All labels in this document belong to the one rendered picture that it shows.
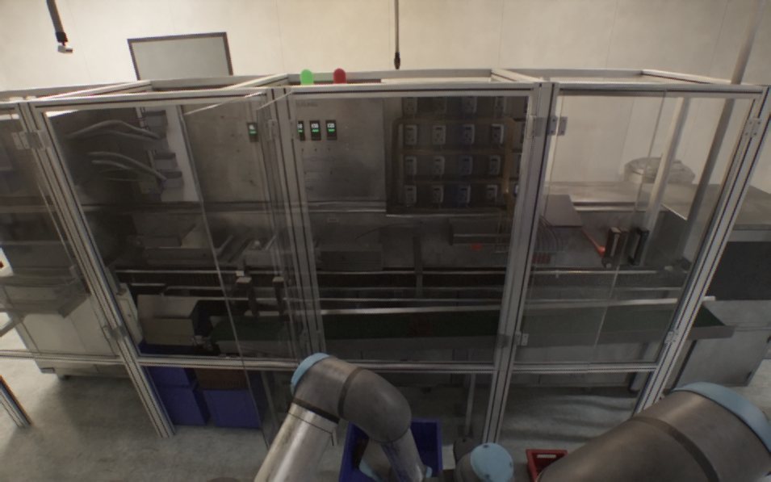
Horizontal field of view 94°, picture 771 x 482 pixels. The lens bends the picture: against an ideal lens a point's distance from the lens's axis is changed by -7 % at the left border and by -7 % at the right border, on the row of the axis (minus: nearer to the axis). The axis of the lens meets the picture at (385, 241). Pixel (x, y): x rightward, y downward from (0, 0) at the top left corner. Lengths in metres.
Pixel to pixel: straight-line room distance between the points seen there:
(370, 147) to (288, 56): 2.97
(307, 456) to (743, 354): 2.50
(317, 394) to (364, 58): 4.06
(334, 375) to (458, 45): 4.10
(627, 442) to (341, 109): 1.69
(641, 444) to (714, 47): 5.38
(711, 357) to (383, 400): 2.21
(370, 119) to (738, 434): 1.68
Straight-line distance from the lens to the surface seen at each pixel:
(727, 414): 0.56
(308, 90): 1.33
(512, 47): 4.74
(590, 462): 0.50
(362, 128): 1.90
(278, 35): 4.79
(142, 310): 2.28
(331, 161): 1.96
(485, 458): 1.02
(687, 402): 0.56
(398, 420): 0.91
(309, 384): 0.92
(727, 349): 2.82
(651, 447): 0.49
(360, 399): 0.87
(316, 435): 0.91
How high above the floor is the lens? 1.89
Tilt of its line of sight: 27 degrees down
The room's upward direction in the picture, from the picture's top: 2 degrees counter-clockwise
